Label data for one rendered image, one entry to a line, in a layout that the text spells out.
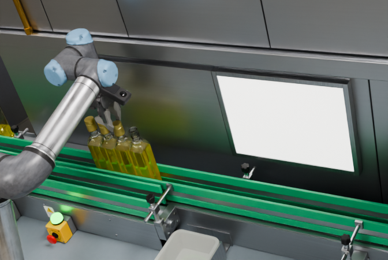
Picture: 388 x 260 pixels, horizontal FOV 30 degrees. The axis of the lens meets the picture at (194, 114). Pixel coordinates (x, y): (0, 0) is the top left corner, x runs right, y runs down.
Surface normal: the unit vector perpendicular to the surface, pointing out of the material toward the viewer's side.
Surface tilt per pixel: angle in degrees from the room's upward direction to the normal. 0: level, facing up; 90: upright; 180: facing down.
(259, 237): 90
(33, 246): 0
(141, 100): 90
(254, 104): 90
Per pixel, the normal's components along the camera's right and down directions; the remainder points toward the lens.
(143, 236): -0.47, 0.60
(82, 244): -0.23, -0.79
